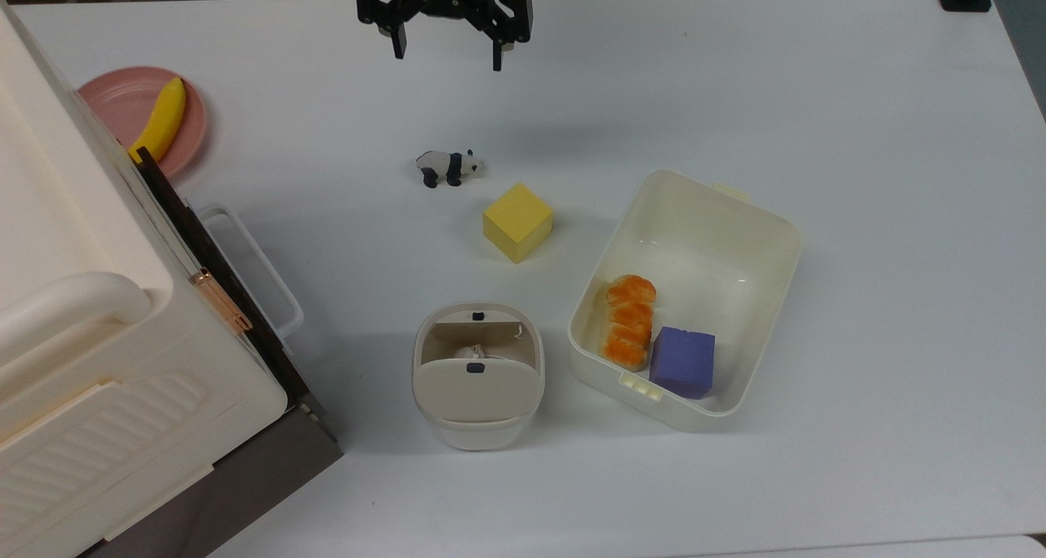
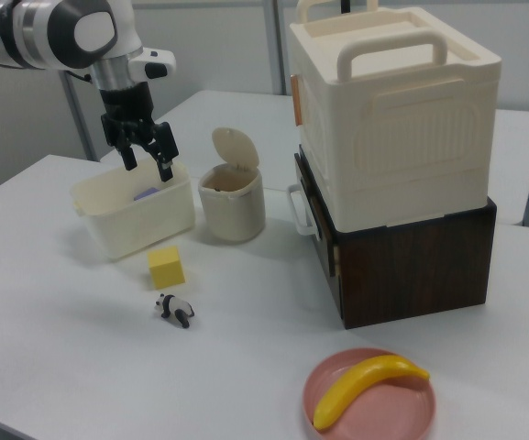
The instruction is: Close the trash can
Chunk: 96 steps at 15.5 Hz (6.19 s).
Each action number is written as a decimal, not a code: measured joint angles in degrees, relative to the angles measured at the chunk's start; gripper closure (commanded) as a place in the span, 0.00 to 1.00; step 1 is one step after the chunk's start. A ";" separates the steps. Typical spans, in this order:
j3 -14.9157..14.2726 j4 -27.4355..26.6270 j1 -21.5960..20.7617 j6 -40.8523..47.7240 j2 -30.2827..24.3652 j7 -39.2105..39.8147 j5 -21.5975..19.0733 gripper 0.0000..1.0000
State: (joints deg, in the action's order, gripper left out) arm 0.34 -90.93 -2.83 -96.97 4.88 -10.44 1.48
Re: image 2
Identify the white drawer handle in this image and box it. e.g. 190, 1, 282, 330
285, 182, 320, 237

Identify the dark wooden drawer box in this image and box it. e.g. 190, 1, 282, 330
293, 146, 498, 331

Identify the purple foam block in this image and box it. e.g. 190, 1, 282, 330
133, 185, 162, 204

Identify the small panda figurine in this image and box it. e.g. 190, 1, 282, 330
155, 293, 195, 329

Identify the yellow toy banana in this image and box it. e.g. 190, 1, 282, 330
313, 353, 431, 432

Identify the yellow foam block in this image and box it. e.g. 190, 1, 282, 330
148, 245, 186, 290

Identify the pink round plate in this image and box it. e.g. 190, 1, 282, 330
303, 346, 438, 440

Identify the white plastic storage bin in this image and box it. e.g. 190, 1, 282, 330
71, 160, 196, 263

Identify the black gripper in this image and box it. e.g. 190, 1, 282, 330
97, 82, 177, 183

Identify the small cream trash can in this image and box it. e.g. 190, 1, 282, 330
197, 126, 267, 243

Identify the cream plastic storage box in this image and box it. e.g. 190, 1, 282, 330
288, 0, 503, 231

